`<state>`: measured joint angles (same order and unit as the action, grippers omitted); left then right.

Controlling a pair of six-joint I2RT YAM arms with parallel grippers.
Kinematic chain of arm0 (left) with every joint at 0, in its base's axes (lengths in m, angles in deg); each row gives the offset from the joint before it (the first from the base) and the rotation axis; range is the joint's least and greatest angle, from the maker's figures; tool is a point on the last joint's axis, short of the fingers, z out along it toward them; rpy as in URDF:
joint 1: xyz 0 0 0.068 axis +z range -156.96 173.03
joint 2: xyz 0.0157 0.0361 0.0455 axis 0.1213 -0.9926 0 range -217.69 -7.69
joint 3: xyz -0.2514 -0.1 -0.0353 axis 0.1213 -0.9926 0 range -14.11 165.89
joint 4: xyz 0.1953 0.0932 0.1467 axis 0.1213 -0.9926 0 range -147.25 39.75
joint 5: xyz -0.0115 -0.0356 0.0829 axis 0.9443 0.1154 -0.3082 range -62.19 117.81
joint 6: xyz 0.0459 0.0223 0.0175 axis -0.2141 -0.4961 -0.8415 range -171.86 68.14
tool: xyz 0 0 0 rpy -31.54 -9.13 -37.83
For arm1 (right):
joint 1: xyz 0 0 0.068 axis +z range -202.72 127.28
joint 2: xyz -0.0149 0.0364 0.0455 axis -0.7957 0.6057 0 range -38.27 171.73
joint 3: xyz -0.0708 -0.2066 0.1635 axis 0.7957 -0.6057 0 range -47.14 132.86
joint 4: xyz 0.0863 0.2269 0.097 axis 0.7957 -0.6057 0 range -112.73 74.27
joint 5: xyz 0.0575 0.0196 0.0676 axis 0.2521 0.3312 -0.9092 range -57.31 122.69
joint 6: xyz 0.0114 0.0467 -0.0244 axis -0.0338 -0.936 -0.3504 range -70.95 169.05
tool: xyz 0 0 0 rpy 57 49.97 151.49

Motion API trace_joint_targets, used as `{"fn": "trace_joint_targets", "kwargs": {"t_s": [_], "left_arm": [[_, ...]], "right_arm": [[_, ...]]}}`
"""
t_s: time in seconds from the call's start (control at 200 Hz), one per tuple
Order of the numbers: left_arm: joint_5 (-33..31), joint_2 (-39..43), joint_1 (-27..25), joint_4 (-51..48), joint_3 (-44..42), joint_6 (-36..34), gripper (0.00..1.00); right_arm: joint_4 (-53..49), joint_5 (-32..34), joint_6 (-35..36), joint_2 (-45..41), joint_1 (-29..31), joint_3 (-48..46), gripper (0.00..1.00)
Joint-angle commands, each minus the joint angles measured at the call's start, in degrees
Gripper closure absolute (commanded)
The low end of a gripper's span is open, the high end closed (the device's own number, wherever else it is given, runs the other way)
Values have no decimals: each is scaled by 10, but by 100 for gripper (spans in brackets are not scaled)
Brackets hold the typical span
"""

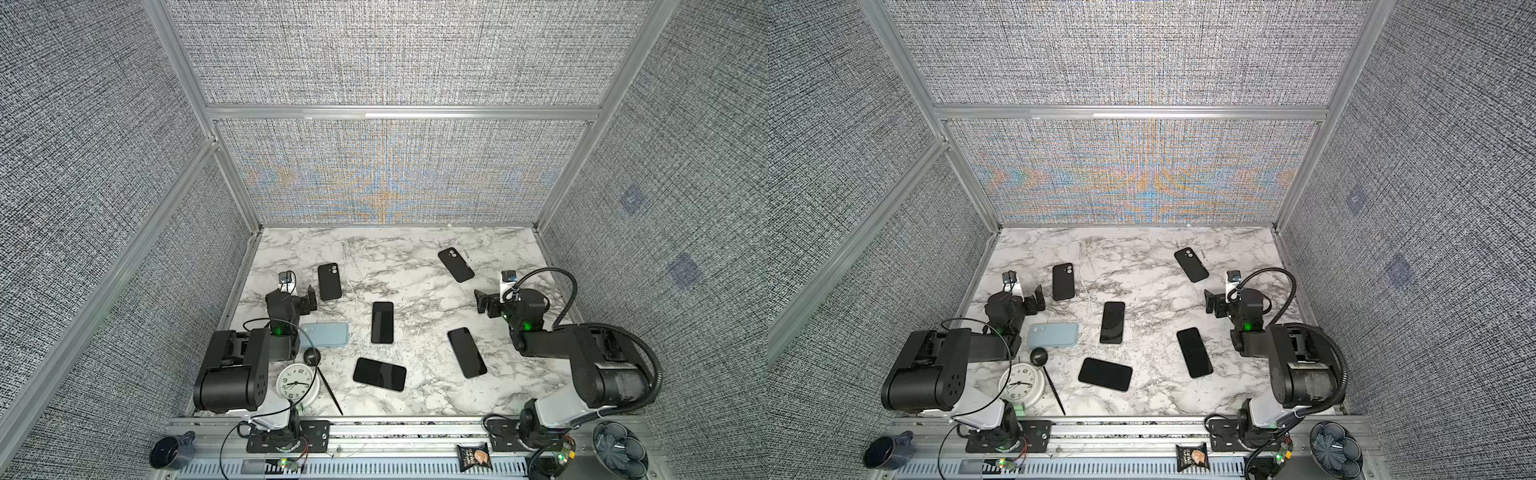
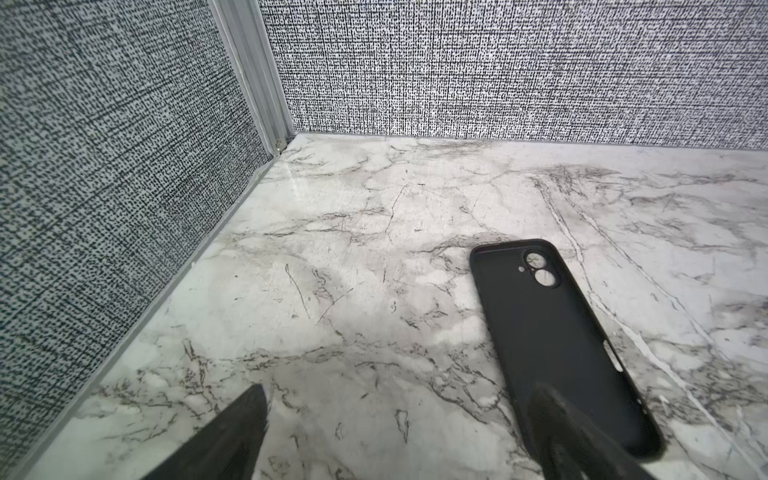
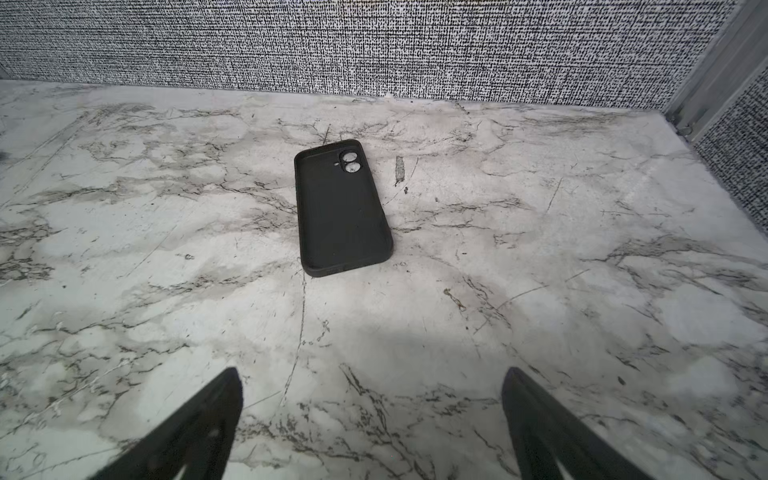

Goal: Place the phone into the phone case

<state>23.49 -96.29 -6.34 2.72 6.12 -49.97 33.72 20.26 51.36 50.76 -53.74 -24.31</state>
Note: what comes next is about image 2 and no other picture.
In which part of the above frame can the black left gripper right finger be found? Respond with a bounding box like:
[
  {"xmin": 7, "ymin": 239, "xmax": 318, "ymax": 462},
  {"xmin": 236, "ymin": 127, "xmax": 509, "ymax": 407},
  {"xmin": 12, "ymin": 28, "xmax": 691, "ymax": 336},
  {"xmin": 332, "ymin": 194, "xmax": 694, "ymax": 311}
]
[{"xmin": 528, "ymin": 385, "xmax": 652, "ymax": 479}]

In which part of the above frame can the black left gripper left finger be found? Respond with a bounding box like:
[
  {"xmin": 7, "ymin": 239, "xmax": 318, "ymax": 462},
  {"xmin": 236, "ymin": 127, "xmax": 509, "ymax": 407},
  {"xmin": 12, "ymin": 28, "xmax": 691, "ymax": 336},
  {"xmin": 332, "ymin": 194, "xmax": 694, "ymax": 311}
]
[{"xmin": 145, "ymin": 384, "xmax": 269, "ymax": 479}]

